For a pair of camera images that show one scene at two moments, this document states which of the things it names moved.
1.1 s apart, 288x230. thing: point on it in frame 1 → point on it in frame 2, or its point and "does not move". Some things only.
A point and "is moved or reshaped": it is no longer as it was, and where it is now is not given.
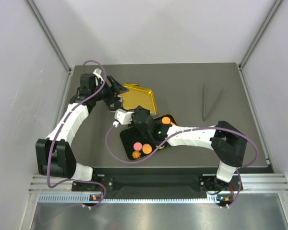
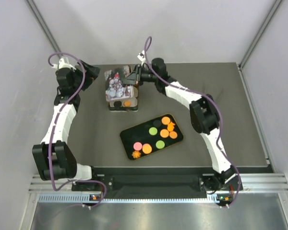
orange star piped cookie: x=136 y=154 does not move
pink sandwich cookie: x=137 y=146 does not move
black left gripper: x=116 y=87 → x=91 y=74
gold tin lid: x=138 y=96 is moved or reshaped
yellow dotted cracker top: x=166 y=120 does not move
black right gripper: x=133 y=122 → x=135 y=77
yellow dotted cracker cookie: x=147 y=148 does not move
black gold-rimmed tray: x=136 y=147 does not move
